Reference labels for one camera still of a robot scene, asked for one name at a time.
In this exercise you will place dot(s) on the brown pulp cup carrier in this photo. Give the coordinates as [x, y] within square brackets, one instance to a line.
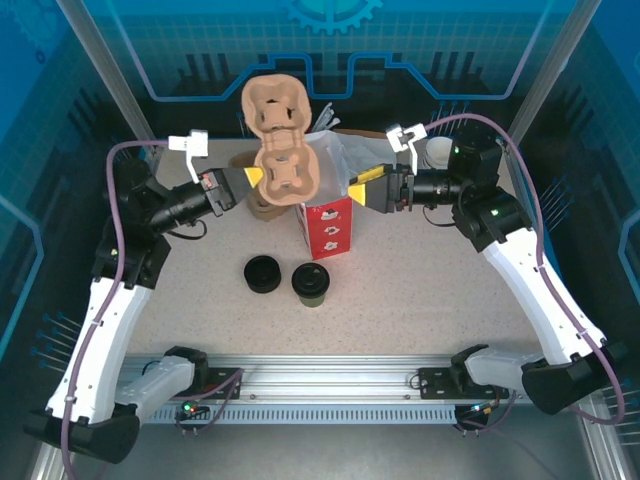
[280, 175]

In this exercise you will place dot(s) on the red and white paper bag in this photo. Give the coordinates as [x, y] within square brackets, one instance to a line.
[327, 235]

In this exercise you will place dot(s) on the black plastic cup lid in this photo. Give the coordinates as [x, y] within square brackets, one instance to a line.
[310, 277]

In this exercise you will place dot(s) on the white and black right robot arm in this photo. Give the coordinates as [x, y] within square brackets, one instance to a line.
[550, 300]

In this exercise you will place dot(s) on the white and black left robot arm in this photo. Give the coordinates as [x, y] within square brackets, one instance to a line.
[100, 340]

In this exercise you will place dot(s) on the white paper napkins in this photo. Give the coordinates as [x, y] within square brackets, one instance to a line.
[365, 152]

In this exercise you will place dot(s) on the stack of brown cup carriers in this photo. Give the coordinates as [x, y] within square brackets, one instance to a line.
[265, 212]

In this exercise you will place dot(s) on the stack of paper cups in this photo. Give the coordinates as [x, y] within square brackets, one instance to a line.
[437, 150]

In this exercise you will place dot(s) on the brown cardboard napkin box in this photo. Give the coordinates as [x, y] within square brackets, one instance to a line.
[370, 132]

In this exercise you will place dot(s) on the stack of black cup lids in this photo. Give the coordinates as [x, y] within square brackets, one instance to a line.
[262, 275]

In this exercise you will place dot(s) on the small circuit board with LEDs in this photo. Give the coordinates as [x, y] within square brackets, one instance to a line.
[192, 410]
[475, 411]

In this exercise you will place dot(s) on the aluminium frame post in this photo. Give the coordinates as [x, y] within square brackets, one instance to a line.
[115, 75]
[541, 75]

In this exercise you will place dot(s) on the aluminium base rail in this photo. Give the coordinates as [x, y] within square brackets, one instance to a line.
[325, 370]

